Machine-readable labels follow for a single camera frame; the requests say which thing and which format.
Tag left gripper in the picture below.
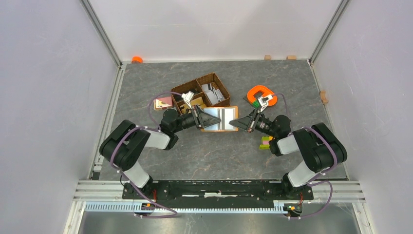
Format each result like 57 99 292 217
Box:
173 104 222 133

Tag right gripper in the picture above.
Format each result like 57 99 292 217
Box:
228 108 276 138

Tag yellow leather card holder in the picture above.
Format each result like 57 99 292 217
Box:
201 106 238 132

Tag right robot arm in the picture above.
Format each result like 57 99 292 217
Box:
230 110 348 199

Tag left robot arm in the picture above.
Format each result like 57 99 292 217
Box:
99 105 221 199

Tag gold VIP cards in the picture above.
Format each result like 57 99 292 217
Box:
179 97 206 114

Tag silver cards pile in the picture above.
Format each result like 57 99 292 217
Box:
201 82 225 105

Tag black cards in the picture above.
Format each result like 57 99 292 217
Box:
174 88 201 98

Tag pink card box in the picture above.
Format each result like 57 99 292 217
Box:
153 96 173 111

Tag green toy brick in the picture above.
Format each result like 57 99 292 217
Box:
253 101 260 108

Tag brown woven basket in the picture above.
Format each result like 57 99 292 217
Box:
171 73 230 107

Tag pink and green brick stack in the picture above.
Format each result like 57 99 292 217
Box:
259 136 273 150

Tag wooden block right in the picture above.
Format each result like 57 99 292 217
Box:
286 55 297 60

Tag orange tape roll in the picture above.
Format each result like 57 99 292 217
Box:
131 56 143 64

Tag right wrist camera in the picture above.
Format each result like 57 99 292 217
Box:
258 95 273 113

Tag orange plastic ring toy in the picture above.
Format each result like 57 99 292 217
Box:
246 85 278 106

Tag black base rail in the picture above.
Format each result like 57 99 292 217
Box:
141 179 314 209

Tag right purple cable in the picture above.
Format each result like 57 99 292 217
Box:
272 93 338 219

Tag wooden clip on wall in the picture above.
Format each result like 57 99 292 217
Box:
319 90 329 105

